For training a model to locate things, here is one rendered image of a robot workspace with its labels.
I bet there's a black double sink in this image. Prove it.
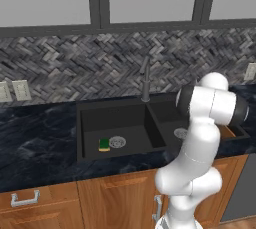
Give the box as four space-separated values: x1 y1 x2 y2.
75 92 252 165

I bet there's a green and yellow sponge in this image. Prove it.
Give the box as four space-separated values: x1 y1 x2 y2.
98 137 111 153

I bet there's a dark grey tap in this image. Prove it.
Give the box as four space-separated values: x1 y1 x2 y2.
138 56 152 103

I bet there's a wooden drawer front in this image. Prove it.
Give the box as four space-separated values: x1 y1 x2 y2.
0 181 80 215

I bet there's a grey dishwasher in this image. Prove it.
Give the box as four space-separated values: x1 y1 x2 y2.
220 152 256 223

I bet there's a white wall socket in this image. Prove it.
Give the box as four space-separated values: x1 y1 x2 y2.
12 79 33 102
0 81 13 103
243 62 256 83

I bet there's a silver cabinet door handle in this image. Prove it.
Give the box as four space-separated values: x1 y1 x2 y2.
152 194 164 224

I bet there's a silver drawer handle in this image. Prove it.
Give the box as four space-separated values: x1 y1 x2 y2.
10 189 41 208

